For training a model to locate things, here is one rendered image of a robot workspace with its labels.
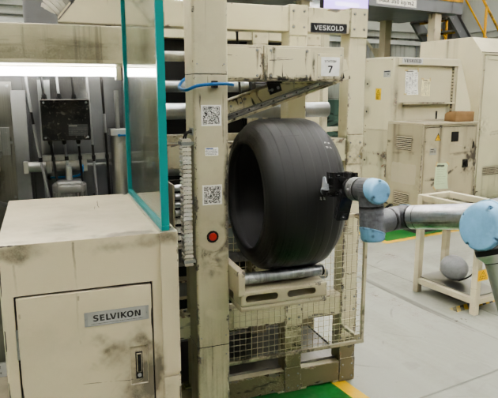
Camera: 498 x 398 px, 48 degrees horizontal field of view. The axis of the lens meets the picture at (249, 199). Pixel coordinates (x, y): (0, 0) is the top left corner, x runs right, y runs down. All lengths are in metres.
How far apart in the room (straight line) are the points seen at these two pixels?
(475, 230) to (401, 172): 5.27
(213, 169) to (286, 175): 0.28
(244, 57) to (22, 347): 1.46
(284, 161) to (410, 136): 4.67
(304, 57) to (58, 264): 1.50
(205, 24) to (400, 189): 4.97
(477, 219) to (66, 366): 1.03
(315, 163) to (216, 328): 0.75
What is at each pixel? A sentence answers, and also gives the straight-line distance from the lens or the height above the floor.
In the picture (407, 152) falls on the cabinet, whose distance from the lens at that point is 6.61.
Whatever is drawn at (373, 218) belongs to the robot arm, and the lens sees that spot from 1.70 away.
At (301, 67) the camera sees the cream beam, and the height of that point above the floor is 1.69.
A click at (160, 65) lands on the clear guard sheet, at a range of 1.30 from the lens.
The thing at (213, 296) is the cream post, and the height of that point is 0.82.
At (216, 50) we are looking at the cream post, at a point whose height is 1.74.
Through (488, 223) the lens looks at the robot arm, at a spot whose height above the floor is 1.29.
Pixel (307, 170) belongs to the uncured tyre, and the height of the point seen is 1.32.
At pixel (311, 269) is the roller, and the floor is 0.91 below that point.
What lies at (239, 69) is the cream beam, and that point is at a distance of 2.34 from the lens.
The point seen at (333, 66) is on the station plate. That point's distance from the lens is 2.51.
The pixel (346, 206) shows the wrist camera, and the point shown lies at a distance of 1.86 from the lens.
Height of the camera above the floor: 1.60
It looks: 11 degrees down
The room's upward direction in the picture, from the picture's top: straight up
